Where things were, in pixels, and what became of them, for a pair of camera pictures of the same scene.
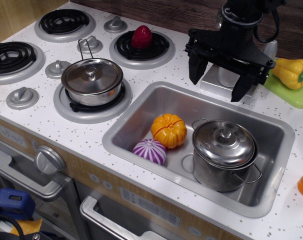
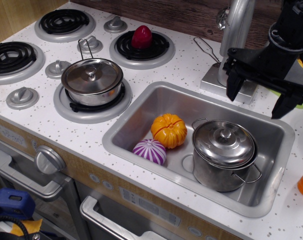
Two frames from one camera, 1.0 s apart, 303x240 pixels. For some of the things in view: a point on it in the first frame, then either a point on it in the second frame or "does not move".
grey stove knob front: (22, 98) does not move
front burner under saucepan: (69, 110) does not move
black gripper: (232, 44) -> (272, 64)
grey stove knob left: (54, 69) does not move
